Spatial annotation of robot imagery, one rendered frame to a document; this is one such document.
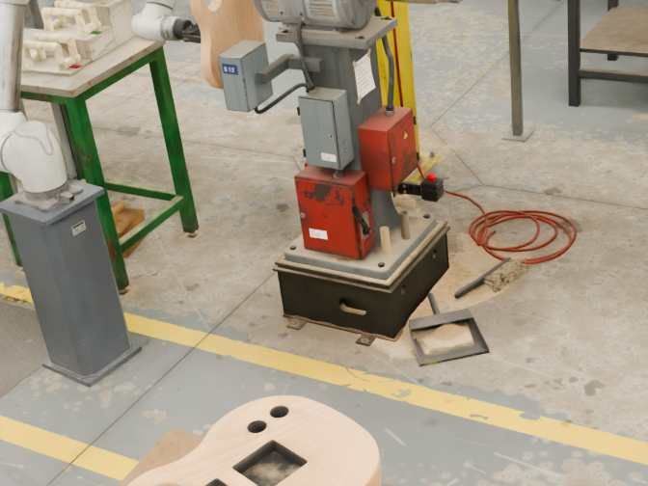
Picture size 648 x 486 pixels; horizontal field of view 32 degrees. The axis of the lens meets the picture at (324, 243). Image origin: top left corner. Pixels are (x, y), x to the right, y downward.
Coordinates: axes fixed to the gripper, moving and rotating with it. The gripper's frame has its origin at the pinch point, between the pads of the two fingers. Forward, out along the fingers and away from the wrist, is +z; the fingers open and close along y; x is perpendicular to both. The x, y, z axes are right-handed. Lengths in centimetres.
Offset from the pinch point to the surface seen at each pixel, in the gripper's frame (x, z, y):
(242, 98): -7.6, 24.0, 28.8
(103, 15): -5, -69, -13
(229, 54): 6.8, 20.1, 24.9
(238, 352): -102, 16, 58
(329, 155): -34, 47, 17
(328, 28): 4.7, 43.2, -2.0
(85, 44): -9, -67, 4
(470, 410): -101, 110, 58
